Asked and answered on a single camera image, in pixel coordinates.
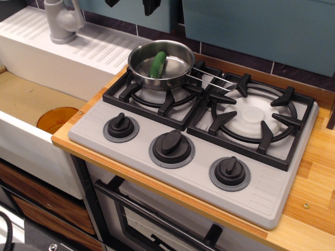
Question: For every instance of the black stove knob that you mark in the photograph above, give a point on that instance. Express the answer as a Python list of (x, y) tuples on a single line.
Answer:
[(121, 129), (172, 150), (230, 174)]

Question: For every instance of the black right stove knob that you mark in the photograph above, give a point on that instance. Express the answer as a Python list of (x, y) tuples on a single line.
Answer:
[(230, 174)]

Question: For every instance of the grey toy stove top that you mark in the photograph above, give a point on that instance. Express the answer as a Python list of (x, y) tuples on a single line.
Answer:
[(261, 202)]

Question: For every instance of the green toy pickle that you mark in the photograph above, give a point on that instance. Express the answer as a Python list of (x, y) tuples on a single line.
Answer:
[(157, 65)]

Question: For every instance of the orange plastic bowl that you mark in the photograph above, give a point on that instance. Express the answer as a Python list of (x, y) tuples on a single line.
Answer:
[(54, 119)]

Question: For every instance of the black left burner grate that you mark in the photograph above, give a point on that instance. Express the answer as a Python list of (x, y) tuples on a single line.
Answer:
[(173, 108)]

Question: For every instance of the stainless steel pan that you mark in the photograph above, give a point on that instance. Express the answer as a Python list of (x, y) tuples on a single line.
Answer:
[(180, 63)]

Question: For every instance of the black middle stove knob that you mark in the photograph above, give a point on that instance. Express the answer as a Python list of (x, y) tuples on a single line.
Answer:
[(172, 150)]

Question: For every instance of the toy oven door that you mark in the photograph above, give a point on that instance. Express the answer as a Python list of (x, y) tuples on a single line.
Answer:
[(144, 220)]

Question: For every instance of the wooden drawer front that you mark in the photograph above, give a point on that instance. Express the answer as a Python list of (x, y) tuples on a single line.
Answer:
[(50, 207)]

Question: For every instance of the black left stove knob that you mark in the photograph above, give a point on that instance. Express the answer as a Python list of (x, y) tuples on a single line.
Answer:
[(121, 129)]

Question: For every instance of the black burner grate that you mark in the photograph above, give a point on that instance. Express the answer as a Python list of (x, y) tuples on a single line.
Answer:
[(263, 122), (173, 108)]

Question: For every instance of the black oven door handle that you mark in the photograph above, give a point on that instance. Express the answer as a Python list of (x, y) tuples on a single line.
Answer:
[(111, 190)]

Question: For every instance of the black right burner grate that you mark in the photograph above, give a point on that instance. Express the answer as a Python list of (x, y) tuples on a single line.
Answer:
[(263, 122)]

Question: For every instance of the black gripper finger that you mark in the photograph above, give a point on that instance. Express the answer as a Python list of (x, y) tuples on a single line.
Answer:
[(111, 3), (150, 6)]

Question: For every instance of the white toy sink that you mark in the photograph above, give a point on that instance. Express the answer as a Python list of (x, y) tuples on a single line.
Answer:
[(38, 75)]

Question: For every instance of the grey toy faucet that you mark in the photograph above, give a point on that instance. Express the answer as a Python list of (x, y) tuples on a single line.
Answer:
[(63, 23)]

